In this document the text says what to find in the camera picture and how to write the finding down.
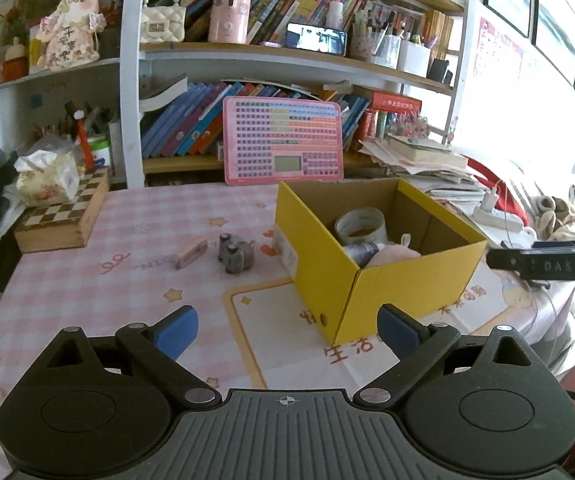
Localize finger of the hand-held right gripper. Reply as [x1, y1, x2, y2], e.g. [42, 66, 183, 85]
[486, 240, 575, 280]

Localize row of orange books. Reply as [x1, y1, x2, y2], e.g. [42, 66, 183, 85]
[420, 7, 455, 53]

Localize wooden chessboard box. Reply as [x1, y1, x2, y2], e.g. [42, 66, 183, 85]
[14, 166, 113, 254]

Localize clear pen holder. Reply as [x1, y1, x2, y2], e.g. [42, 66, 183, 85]
[350, 10, 401, 68]

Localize pink keypad learning tablet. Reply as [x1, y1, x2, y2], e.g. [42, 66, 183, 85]
[222, 96, 344, 184]

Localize silver grey bottle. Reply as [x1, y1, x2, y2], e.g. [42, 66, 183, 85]
[342, 241, 393, 267]

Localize red thick books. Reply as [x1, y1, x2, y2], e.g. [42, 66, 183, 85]
[357, 91, 423, 141]

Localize row of upright books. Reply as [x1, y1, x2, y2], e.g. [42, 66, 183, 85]
[185, 0, 368, 48]

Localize small grey toy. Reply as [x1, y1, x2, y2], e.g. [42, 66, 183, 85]
[218, 231, 257, 275]

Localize red cloth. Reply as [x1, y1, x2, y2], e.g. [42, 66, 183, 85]
[462, 155, 523, 216]

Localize pink plush toy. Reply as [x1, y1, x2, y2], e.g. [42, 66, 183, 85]
[367, 232, 423, 268]

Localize small orange figurine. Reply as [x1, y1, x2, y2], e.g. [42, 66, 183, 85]
[0, 37, 31, 81]

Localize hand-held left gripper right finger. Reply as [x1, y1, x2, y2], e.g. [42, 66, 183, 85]
[352, 304, 535, 408]

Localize red white pen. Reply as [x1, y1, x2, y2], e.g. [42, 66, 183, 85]
[75, 109, 94, 168]

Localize small pink rectangular case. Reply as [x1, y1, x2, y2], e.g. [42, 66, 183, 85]
[176, 240, 209, 270]

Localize pink checked tablecloth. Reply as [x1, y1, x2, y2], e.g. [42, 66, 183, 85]
[0, 180, 575, 461]

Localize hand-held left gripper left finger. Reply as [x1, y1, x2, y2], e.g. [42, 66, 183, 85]
[42, 305, 221, 408]

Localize white pen holder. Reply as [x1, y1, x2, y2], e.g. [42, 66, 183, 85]
[398, 35, 431, 75]

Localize yellow cardboard box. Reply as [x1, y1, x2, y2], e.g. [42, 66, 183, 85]
[274, 177, 489, 346]

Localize clear tape roll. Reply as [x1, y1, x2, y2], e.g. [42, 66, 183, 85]
[335, 208, 387, 246]

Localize black smartphone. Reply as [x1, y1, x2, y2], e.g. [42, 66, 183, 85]
[286, 22, 348, 56]

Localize stack of papers and books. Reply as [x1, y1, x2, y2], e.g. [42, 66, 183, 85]
[360, 132, 488, 203]

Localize floral tissue pack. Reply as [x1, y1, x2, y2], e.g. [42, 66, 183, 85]
[14, 152, 81, 207]

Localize pink wall poster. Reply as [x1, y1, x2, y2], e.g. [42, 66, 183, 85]
[475, 17, 524, 78]

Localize pink cylindrical humidifier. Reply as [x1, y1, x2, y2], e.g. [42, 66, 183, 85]
[208, 0, 254, 43]

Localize white wooden bookshelf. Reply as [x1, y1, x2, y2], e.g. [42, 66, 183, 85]
[0, 0, 473, 188]

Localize row of blue books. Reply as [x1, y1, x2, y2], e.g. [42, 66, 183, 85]
[142, 82, 233, 158]

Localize beige plush slippers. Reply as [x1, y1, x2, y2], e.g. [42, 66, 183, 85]
[527, 195, 575, 241]

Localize green white container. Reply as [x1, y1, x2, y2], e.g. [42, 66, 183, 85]
[88, 135, 113, 167]

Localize cup of pencils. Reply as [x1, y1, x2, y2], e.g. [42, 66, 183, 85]
[32, 102, 118, 161]

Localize floral cloth doll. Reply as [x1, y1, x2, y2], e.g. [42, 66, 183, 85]
[35, 0, 106, 71]

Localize white power strip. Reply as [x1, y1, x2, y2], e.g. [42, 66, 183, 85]
[472, 205, 538, 233]

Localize cream quilted pearl handbag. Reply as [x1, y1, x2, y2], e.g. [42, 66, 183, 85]
[142, 0, 187, 44]

